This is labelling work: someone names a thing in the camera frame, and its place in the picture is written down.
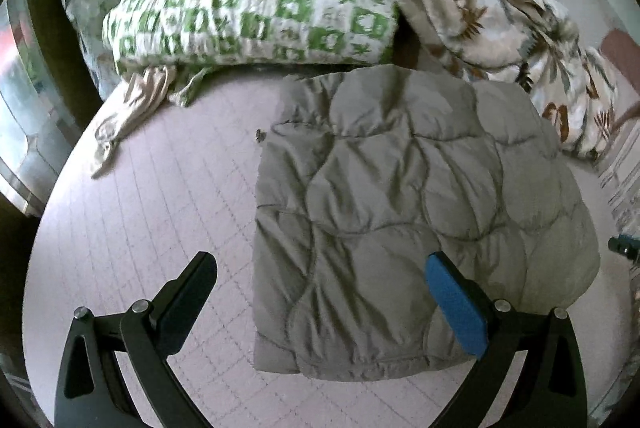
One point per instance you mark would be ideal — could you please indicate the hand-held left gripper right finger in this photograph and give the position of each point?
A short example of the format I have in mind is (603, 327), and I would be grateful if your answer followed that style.
(457, 308)

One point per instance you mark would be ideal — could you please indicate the striped bed sheet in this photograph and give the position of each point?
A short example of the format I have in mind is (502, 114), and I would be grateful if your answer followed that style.
(620, 188)

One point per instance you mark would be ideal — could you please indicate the beige crumpled cloth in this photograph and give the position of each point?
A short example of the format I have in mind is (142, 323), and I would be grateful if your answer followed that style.
(132, 108)

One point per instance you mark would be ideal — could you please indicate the floral fleece blanket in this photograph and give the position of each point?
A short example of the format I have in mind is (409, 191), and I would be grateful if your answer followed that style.
(500, 18)

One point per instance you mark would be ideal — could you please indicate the pink bed headboard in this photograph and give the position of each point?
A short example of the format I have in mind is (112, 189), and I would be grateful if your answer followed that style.
(622, 58)

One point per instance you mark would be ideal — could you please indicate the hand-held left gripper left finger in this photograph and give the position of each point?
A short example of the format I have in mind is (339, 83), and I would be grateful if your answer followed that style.
(186, 293)

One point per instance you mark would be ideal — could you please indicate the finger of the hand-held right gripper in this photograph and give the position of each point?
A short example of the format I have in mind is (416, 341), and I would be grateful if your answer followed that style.
(624, 245)

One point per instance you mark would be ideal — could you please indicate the grey quilted jacket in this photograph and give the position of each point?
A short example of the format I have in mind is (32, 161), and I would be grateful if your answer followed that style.
(400, 208)

